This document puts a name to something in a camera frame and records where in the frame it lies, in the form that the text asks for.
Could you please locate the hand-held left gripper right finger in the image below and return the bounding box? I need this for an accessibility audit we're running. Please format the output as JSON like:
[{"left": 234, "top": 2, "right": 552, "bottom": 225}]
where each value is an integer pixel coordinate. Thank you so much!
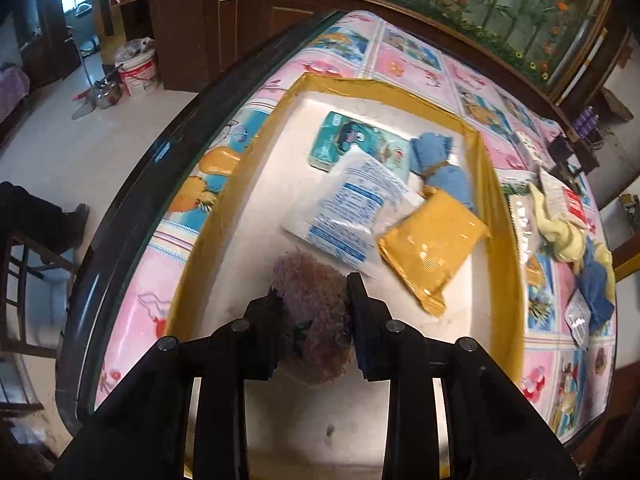
[{"left": 346, "top": 272, "right": 581, "bottom": 480}]

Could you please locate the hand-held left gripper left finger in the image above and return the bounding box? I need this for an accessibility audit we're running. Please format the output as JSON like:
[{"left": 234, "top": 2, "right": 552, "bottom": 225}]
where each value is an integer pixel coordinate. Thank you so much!
[{"left": 52, "top": 287, "right": 286, "bottom": 480}]

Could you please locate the purple fuzzy ball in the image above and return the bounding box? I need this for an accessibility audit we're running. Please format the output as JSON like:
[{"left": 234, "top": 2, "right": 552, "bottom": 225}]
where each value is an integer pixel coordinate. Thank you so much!
[{"left": 270, "top": 251, "right": 357, "bottom": 386}]

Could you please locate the yellow-edged cardboard box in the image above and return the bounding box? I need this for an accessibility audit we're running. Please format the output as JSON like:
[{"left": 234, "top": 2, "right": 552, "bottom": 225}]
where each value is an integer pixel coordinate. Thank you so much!
[{"left": 165, "top": 72, "right": 526, "bottom": 480}]

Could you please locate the white and red wipes pouch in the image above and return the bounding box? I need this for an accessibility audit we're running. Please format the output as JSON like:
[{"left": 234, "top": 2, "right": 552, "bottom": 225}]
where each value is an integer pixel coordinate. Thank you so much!
[{"left": 537, "top": 167, "right": 588, "bottom": 228}]

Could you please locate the yellow padded packet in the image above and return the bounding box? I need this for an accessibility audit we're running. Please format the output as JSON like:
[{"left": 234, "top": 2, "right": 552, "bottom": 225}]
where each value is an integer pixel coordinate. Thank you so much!
[{"left": 377, "top": 186, "right": 492, "bottom": 317}]

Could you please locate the white and blue packet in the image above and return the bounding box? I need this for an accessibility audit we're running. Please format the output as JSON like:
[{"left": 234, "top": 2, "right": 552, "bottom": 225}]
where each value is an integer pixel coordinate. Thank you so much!
[{"left": 279, "top": 152, "right": 426, "bottom": 278}]

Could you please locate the blue cloth with brown tie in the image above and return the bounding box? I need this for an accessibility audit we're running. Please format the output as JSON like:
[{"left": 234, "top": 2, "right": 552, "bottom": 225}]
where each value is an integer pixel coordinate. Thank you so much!
[{"left": 407, "top": 132, "right": 476, "bottom": 211}]

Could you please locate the clear patterned packet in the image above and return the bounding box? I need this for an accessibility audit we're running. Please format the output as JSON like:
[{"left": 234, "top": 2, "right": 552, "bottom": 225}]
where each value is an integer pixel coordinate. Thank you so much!
[{"left": 507, "top": 192, "right": 543, "bottom": 263}]

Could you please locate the teal tissue pack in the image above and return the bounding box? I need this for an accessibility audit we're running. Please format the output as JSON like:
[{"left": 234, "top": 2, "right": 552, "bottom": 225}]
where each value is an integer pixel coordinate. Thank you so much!
[{"left": 307, "top": 111, "right": 416, "bottom": 183}]

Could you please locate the black round table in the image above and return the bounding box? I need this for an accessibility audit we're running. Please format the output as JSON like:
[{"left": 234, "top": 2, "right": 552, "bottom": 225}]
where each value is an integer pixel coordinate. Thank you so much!
[{"left": 55, "top": 7, "right": 621, "bottom": 461}]

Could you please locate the small clear blister packet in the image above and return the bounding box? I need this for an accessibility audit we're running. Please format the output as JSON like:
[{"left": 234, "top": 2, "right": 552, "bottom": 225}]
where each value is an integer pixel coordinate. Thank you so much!
[{"left": 564, "top": 290, "right": 593, "bottom": 348}]

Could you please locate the pale yellow cloth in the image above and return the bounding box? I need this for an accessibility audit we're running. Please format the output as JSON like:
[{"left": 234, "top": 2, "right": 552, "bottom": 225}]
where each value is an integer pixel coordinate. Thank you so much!
[{"left": 527, "top": 182, "right": 613, "bottom": 276}]

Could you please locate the plain blue cloth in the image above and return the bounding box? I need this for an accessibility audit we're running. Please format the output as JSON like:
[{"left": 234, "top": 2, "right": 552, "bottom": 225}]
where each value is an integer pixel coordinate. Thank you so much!
[{"left": 575, "top": 240, "right": 616, "bottom": 333}]

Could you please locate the wooden chair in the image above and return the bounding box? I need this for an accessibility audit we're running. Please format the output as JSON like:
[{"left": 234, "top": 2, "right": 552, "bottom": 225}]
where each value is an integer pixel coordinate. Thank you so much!
[{"left": 0, "top": 230, "right": 81, "bottom": 361}]

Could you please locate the printed cartoon tablecloth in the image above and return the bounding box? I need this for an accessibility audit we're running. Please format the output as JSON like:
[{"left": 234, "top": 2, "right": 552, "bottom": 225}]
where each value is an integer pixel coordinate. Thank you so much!
[{"left": 92, "top": 10, "right": 618, "bottom": 446}]

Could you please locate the metal kettle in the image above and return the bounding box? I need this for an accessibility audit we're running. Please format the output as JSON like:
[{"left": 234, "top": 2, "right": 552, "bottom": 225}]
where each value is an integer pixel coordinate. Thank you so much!
[{"left": 92, "top": 72, "right": 123, "bottom": 110}]

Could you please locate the white plastic bucket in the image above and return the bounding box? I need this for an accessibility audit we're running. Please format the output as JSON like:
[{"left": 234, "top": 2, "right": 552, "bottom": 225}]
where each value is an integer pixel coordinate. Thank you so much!
[{"left": 116, "top": 50, "right": 162, "bottom": 97}]

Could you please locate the purple bottles pack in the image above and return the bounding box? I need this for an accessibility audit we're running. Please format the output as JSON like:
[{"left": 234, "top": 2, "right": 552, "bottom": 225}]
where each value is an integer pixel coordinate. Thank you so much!
[{"left": 572, "top": 105, "right": 601, "bottom": 143}]

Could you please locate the brown wooden cabinet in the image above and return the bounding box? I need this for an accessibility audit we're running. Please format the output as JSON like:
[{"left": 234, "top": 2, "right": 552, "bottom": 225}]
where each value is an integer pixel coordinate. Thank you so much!
[{"left": 107, "top": 0, "right": 351, "bottom": 93}]

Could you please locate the white tube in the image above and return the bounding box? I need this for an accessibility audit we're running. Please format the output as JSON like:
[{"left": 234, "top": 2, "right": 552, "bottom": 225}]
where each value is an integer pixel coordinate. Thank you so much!
[{"left": 557, "top": 27, "right": 608, "bottom": 106}]

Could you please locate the flower landscape wall mural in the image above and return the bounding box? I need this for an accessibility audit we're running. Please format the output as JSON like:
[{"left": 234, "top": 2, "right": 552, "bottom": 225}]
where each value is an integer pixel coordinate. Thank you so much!
[{"left": 265, "top": 0, "right": 606, "bottom": 86}]

